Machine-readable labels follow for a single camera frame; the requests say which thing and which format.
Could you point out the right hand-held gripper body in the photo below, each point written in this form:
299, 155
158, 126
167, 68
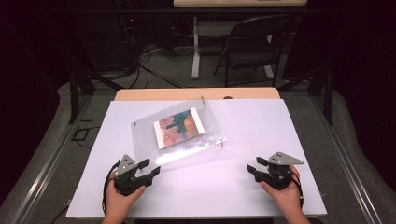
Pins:
278, 174

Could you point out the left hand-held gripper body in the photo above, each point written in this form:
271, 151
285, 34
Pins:
126, 174

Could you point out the person's right hand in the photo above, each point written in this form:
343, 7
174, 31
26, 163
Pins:
288, 199

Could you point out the white desk with legs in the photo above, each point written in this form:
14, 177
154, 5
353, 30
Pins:
195, 56

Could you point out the black metal stand frame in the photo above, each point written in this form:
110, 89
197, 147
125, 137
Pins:
327, 93
74, 93

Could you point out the white board sheet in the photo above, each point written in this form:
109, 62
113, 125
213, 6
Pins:
218, 193

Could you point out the person's left hand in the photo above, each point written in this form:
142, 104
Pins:
120, 202

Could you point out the dark computer tower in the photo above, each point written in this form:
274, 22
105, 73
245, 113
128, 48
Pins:
106, 43

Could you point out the clear acrylic photo frame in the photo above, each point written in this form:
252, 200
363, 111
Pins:
205, 140

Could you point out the aluminium rail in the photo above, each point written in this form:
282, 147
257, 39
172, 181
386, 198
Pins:
348, 168
46, 174

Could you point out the black folding chair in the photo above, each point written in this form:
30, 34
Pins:
249, 59

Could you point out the painting print with white border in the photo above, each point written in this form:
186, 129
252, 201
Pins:
179, 127

